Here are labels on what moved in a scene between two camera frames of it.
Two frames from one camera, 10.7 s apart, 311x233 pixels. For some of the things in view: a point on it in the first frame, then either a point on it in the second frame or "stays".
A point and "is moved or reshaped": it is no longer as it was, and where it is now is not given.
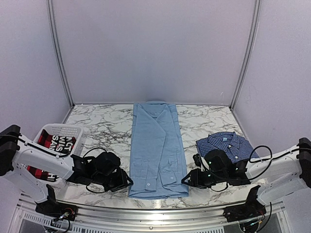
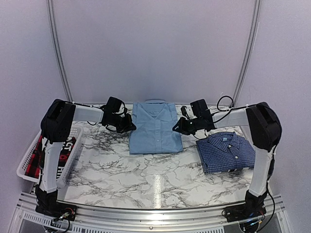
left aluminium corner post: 50,6 stays
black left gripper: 122,181 -> 128,125
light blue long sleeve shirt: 158,168 is moved or reshaped
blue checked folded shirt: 236,147 stays
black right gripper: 190,182 -> 181,128
